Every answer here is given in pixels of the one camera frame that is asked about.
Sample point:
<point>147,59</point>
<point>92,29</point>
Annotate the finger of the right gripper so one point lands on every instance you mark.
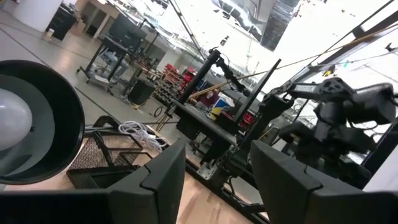
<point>295,133</point>
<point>342,171</point>

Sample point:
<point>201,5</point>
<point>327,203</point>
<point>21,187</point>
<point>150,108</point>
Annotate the black cabinet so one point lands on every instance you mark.
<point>62,21</point>

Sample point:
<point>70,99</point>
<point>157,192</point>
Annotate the black workstation with post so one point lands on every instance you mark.
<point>202,124</point>

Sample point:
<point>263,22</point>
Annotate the black mesh desk organizer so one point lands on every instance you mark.
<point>93,155</point>

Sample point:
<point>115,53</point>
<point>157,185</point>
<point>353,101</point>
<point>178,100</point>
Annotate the shelf with red bins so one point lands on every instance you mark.
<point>174,84</point>

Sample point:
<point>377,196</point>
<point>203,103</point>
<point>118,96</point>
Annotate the black office desk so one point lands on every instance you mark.
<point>118,34</point>

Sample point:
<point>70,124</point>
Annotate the white round pillar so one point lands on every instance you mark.
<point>34,12</point>

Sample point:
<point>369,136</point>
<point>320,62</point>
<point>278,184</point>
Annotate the black trash bin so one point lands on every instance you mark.
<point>141,91</point>

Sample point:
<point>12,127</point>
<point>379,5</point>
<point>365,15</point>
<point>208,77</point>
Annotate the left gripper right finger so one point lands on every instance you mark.
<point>289,199</point>

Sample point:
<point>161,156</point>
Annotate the person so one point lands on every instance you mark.
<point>115,63</point>

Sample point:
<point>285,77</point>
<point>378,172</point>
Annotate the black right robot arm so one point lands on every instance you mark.
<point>308,88</point>

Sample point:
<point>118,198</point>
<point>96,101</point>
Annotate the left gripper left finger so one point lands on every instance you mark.
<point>140,202</point>

